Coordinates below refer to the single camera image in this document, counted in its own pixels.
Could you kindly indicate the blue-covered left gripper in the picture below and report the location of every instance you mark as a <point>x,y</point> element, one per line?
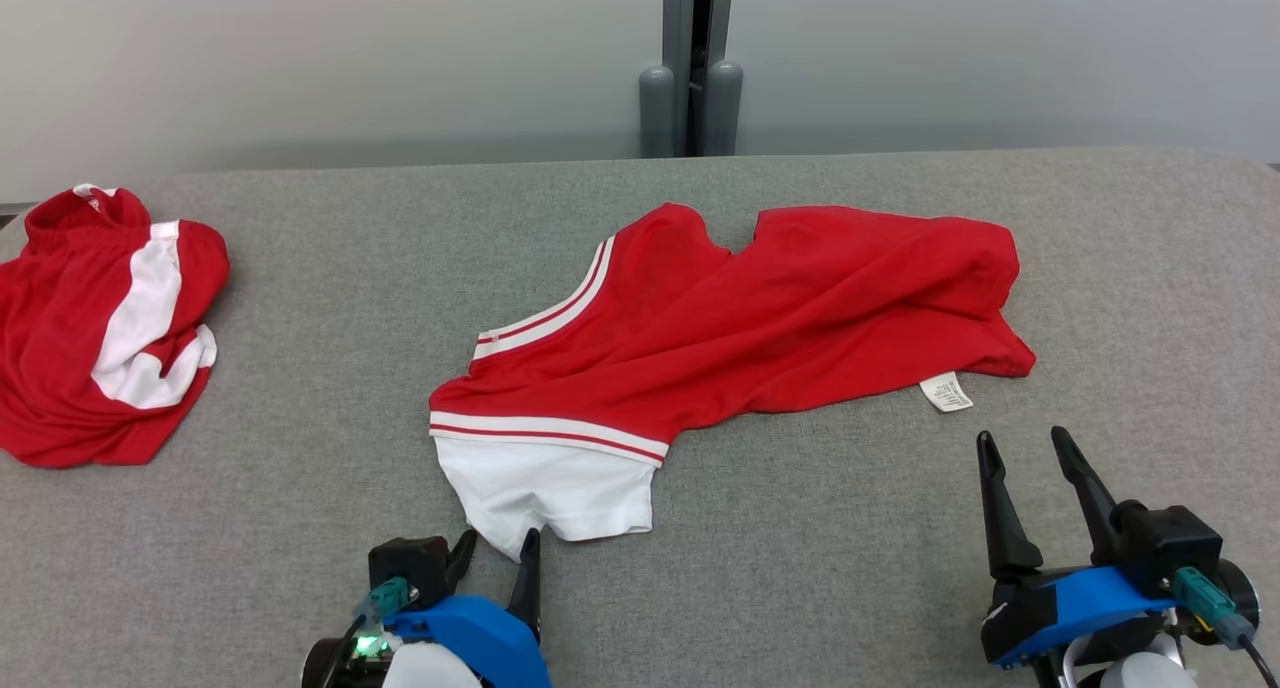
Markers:
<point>480,633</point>

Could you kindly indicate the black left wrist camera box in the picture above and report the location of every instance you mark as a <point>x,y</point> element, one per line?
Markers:
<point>408,560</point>

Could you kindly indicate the red shorts with white stripe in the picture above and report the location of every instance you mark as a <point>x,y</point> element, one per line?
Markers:
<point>60,348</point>

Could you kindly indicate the grey metal post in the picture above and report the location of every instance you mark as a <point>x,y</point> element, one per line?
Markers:
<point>690,68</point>

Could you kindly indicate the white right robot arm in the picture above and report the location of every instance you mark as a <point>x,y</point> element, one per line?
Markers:
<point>1140,668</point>

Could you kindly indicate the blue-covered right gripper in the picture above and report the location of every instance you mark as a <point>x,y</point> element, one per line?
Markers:
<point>1080,603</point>

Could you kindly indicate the red white-trimmed sports jersey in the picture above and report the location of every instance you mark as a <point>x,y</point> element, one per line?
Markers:
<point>720,338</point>

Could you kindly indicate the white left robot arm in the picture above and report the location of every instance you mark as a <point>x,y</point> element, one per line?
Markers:
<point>430,668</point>

